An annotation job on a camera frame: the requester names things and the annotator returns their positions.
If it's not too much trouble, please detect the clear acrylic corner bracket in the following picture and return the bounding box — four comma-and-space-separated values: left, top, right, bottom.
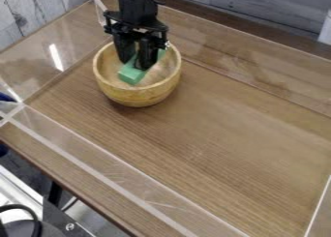
94, 0, 107, 26

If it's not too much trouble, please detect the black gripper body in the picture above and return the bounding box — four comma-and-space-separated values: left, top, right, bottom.
103, 0, 169, 49

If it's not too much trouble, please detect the clear acrylic front wall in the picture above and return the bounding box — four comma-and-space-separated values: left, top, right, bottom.
0, 85, 249, 237

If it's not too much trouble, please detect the green rectangular block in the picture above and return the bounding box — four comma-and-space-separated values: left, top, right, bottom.
118, 51, 155, 85

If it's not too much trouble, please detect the black table leg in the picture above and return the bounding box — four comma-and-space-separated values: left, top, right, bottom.
48, 182, 63, 207

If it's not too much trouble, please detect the light wooden bowl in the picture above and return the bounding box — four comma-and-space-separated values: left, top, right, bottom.
93, 43, 183, 107

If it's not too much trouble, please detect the black cable loop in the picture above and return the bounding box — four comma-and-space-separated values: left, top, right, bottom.
0, 203, 44, 237

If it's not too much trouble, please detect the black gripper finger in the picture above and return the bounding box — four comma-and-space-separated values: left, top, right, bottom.
137, 36, 159, 71
114, 33, 137, 64

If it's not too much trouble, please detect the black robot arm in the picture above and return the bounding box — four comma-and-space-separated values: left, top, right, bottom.
103, 0, 170, 71

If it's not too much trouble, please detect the black metal base plate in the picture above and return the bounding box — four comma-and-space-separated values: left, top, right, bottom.
40, 199, 97, 237

